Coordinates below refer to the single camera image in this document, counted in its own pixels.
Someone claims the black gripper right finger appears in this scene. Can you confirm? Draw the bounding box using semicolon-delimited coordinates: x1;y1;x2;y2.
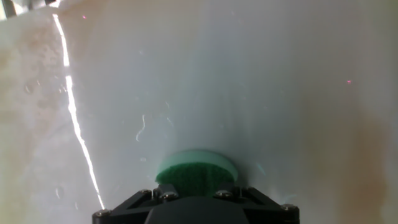
213;185;300;224

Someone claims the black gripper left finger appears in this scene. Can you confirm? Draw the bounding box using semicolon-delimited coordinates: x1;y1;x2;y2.
91;183;180;224

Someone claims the green sponge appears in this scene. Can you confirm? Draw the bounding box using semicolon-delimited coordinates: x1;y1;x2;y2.
155;149;239;197

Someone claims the beige marble slab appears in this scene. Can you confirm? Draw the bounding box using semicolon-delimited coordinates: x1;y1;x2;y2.
0;0;398;224

